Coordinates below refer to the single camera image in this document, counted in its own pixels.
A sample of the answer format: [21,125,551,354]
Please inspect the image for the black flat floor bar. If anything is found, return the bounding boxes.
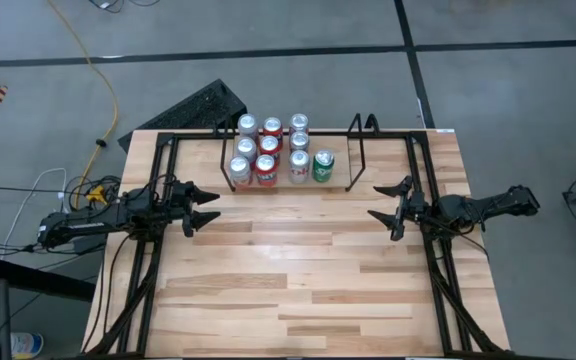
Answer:
[0,255,97,303]

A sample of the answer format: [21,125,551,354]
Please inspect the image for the silver red-logo soda can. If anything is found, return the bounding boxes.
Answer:
[288,113,311,134]
[228,154,253,190]
[235,136,258,159]
[237,113,260,139]
[287,149,311,185]
[288,131,311,153]

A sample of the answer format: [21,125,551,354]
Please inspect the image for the red soda can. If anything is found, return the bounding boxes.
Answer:
[258,134,281,156]
[262,116,284,137]

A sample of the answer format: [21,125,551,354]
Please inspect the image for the green Sprite can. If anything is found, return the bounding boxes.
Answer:
[311,149,336,184]

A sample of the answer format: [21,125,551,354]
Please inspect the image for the white blue yellow packet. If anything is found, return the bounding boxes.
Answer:
[10,331,45,360]

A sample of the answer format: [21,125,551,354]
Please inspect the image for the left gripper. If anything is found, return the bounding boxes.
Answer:
[160,180,222,239]

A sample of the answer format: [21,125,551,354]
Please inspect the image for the black aluminium table frame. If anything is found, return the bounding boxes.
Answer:
[80,128,512,360]

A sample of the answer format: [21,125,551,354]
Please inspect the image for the white cable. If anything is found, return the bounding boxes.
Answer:
[2,167,69,246]

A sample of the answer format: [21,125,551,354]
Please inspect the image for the black wire shelf rack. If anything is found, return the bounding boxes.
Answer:
[219,112,382,194]

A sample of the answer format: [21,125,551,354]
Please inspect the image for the black perforated metal case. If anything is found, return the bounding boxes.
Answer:
[117,78,249,152]

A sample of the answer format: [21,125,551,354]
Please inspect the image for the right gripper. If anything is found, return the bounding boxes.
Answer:
[366,175,439,242]

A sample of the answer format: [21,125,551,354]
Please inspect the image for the yellow cable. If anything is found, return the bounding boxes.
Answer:
[46,0,119,211]

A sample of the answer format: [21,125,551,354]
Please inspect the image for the black cable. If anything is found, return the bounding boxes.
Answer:
[86,0,164,14]
[0,185,52,194]
[0,239,44,257]
[80,234,134,354]

